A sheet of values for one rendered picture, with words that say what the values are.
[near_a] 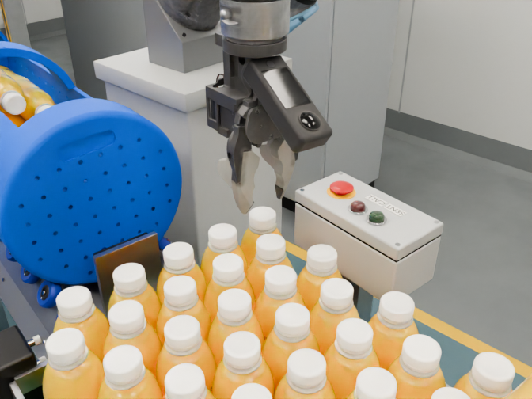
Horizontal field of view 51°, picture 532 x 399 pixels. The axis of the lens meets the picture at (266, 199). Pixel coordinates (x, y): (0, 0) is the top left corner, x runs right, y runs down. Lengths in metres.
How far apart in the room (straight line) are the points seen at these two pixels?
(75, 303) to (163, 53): 0.70
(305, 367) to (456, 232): 2.32
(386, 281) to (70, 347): 0.41
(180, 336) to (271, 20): 0.34
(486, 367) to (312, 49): 1.94
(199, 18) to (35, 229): 0.58
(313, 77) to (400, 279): 1.73
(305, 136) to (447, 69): 3.00
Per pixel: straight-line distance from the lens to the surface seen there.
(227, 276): 0.69
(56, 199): 0.83
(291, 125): 0.57
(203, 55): 1.23
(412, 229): 0.78
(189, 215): 1.25
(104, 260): 0.82
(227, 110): 0.65
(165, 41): 1.23
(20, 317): 1.06
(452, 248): 2.72
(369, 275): 0.80
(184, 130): 1.15
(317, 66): 2.41
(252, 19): 0.59
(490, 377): 0.61
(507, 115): 3.47
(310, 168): 2.60
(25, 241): 0.84
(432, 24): 3.54
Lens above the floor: 1.52
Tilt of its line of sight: 31 degrees down
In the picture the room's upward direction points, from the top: straight up
